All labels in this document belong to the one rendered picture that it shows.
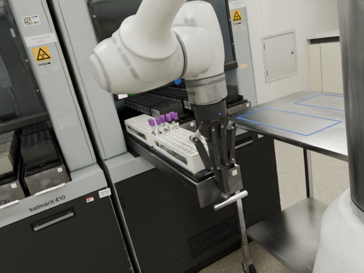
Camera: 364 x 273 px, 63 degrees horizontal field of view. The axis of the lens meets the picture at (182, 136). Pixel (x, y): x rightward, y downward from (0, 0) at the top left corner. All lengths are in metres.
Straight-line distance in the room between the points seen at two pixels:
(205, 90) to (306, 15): 2.92
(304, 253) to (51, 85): 1.14
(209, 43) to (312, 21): 2.98
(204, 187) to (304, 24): 2.88
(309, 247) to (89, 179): 0.90
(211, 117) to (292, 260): 0.78
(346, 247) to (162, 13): 0.38
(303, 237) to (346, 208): 1.09
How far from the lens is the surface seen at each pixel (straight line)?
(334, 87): 3.40
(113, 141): 1.26
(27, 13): 1.21
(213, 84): 0.64
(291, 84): 3.37
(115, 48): 0.53
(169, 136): 0.95
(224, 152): 0.72
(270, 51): 3.14
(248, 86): 1.54
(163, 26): 0.50
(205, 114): 0.66
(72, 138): 1.23
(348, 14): 0.24
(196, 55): 0.60
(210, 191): 0.77
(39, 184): 1.17
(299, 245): 1.35
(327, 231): 0.30
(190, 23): 0.62
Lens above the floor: 1.15
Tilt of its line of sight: 18 degrees down
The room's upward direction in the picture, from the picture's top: 12 degrees counter-clockwise
